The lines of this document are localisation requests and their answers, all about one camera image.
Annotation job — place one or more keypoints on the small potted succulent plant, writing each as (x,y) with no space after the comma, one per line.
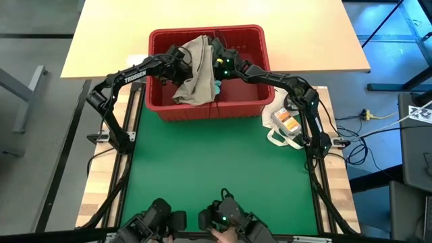
(290,104)

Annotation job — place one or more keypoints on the teal shorts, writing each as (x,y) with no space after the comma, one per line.
(217,87)

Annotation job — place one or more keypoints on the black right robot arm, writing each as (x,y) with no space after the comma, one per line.
(297,91)

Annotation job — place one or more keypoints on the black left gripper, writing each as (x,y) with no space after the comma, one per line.
(179,69)

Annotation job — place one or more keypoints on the light wooden side board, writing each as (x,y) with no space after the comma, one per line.
(101,175)
(337,175)

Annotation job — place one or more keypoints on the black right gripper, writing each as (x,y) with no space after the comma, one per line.
(229,62)

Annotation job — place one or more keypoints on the black equipment cart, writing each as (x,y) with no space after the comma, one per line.
(415,152)

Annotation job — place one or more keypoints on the light wooden desk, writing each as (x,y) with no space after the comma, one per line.
(303,33)

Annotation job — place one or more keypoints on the red plastic laundry bin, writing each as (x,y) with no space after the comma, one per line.
(243,101)

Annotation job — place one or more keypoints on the white fiducial marker tag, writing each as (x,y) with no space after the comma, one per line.
(420,113)

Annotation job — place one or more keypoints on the green work mat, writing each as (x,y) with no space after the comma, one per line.
(308,189)

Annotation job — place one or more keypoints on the yellow power plug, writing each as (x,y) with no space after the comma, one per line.
(366,115)

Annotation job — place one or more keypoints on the dark desk foot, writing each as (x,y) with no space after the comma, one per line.
(398,86)

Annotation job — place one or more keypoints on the beige garment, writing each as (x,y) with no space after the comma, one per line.
(200,77)

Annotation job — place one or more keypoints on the black teleoperation leader device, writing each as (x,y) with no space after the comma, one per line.
(155,219)
(233,216)

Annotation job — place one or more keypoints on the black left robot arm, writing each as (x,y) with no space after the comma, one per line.
(114,84)

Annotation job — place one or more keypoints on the cream canvas tote bag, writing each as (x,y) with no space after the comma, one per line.
(280,140)

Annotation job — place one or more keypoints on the white paper label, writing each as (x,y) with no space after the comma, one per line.
(135,60)

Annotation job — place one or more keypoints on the grey desk leg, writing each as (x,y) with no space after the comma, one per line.
(23,91)

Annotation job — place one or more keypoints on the person's hand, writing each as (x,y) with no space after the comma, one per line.
(226,236)

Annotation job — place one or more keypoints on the clear spray bottle black cap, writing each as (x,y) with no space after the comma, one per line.
(287,121)

